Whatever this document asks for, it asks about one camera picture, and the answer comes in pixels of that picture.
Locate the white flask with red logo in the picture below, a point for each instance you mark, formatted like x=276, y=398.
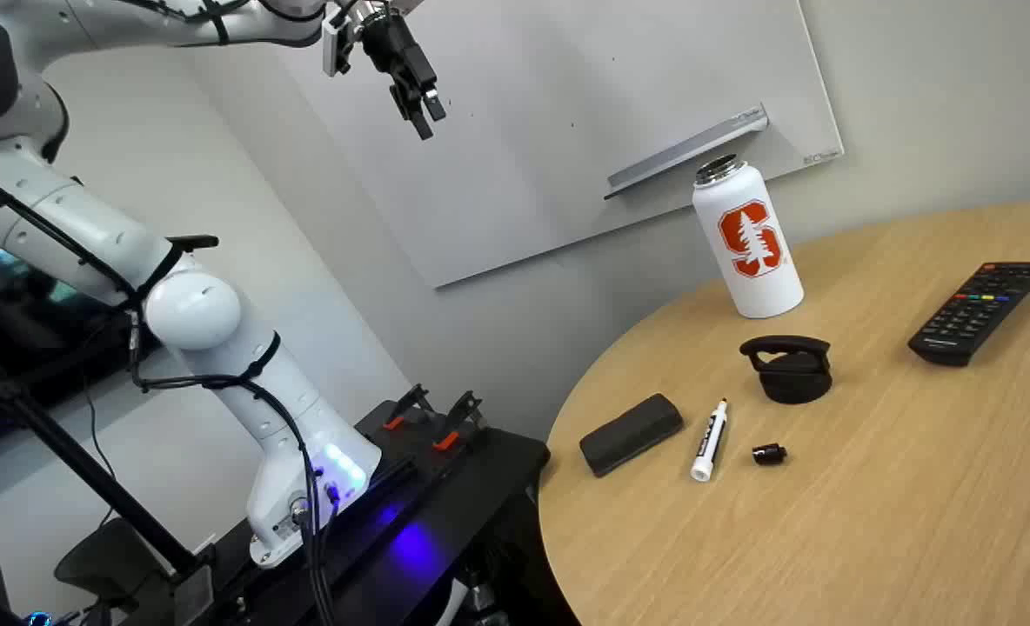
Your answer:
x=746, y=238

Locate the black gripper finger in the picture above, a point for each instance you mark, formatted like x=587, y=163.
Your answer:
x=416, y=117
x=432, y=106

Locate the small black marker cap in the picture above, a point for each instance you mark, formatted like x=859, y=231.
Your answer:
x=770, y=455

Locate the dark computer monitor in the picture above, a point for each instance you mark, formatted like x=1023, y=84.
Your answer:
x=52, y=338

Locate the black tripod pole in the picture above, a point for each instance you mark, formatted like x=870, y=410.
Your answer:
x=86, y=468

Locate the black remote control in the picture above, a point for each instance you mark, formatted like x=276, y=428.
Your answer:
x=958, y=329

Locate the white wall whiteboard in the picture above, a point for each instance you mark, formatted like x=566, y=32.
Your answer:
x=567, y=119

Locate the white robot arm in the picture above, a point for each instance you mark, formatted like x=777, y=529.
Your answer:
x=313, y=461

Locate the white marker pen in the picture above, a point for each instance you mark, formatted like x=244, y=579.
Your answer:
x=707, y=452

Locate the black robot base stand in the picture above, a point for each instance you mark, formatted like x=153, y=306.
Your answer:
x=438, y=484

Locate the black whiteboard eraser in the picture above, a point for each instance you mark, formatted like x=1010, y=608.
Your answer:
x=630, y=434

